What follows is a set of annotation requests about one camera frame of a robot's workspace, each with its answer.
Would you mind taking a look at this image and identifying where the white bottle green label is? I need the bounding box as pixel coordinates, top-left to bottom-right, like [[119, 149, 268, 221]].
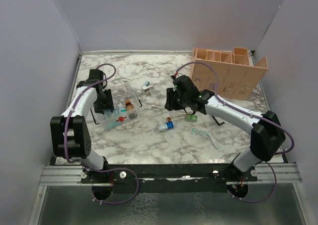
[[117, 103, 128, 117]]

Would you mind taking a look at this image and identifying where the green medicine box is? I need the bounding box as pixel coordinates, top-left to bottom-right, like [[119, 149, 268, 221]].
[[185, 114, 198, 122]]

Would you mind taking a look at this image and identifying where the brown bottle orange cap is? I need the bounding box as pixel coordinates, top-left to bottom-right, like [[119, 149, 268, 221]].
[[125, 100, 138, 119]]

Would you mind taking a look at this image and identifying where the clear bandage packet teal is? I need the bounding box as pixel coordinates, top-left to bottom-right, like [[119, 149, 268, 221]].
[[191, 128, 221, 149]]

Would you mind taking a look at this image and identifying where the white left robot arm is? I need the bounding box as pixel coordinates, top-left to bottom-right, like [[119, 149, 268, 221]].
[[50, 69, 114, 183]]

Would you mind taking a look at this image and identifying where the clear plastic kit box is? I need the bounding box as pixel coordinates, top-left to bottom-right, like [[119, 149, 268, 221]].
[[93, 82, 142, 131]]

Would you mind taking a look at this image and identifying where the clear plastic kit lid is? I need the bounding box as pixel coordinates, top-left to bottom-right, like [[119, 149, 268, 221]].
[[183, 108, 225, 126]]

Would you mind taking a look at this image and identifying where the white blue nail clipper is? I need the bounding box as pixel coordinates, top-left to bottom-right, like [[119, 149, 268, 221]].
[[142, 81, 153, 91]]

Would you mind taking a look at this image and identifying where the peach plastic organizer basket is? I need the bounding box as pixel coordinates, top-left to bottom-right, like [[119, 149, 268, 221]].
[[190, 47, 268, 100]]

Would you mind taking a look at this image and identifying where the black mounting rail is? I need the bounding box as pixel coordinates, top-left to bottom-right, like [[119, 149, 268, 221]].
[[81, 163, 257, 194]]

